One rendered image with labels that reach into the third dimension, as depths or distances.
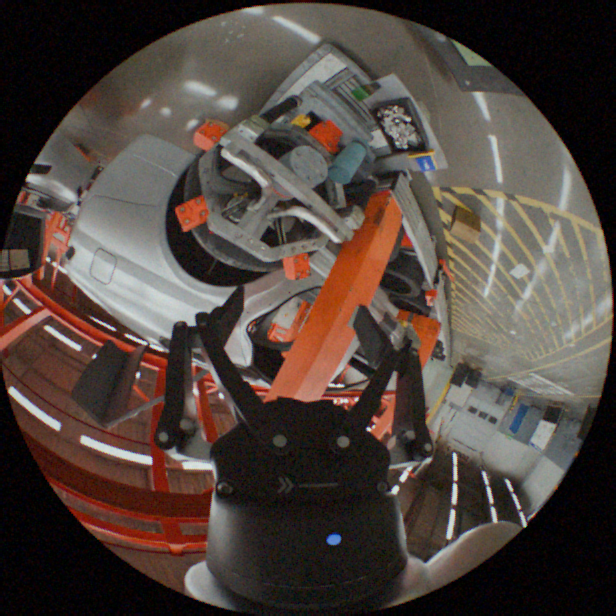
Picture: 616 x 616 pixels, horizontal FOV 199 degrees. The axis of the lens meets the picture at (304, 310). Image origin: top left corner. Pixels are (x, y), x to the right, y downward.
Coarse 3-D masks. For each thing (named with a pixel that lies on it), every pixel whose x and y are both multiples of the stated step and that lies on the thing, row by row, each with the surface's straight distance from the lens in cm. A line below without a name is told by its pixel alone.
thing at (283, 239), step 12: (264, 144) 83; (276, 144) 87; (288, 144) 86; (276, 156) 95; (324, 192) 86; (276, 204) 78; (288, 204) 76; (300, 204) 100; (228, 216) 67; (276, 228) 71; (300, 228) 88; (312, 228) 78; (288, 240) 84; (300, 240) 74
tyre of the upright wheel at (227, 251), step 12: (192, 168) 70; (192, 180) 68; (324, 180) 88; (192, 192) 66; (192, 228) 67; (204, 228) 63; (204, 240) 63; (216, 240) 62; (228, 240) 63; (216, 252) 63; (228, 252) 63; (240, 252) 64; (312, 252) 76; (228, 264) 82; (240, 264) 64; (252, 264) 65; (264, 264) 66; (276, 264) 68
